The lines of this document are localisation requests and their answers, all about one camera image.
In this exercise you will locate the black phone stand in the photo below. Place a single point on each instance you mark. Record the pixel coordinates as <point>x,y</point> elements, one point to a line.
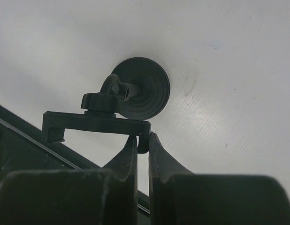
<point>137,90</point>

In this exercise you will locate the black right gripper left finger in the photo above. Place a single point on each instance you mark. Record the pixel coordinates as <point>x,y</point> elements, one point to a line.
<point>105,196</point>

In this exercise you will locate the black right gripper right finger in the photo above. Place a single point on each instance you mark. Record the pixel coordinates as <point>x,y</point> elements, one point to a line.
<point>181,197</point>

